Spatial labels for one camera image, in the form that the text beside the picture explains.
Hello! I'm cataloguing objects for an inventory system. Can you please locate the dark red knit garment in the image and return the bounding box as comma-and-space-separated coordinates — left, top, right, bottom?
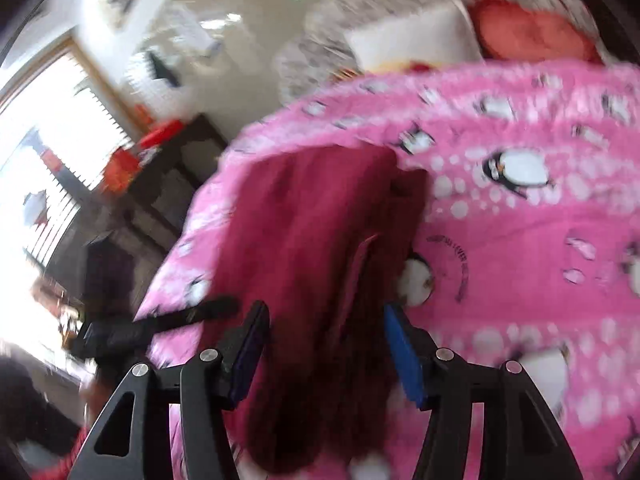
212, 144, 428, 476

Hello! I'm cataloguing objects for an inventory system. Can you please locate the red sleeve right forearm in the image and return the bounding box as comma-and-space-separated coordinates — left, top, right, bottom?
30, 426, 90, 480

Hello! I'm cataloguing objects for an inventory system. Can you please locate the dark wooden side table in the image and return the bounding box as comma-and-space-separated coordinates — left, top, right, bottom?
46, 112, 231, 321

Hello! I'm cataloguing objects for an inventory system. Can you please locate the red box on table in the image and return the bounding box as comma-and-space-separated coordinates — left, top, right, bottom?
100, 119, 186, 195

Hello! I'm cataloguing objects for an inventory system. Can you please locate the pink penguin blanket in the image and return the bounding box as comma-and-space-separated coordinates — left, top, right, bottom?
139, 61, 639, 479

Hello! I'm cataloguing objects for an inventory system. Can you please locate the floral grey quilt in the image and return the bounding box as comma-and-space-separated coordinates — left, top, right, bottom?
273, 0, 613, 105

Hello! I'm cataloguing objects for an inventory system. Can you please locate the red heart cushion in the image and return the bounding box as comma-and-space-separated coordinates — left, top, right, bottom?
468, 0, 603, 65

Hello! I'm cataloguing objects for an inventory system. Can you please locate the white pillow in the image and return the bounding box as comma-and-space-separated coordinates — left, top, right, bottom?
345, 0, 483, 74

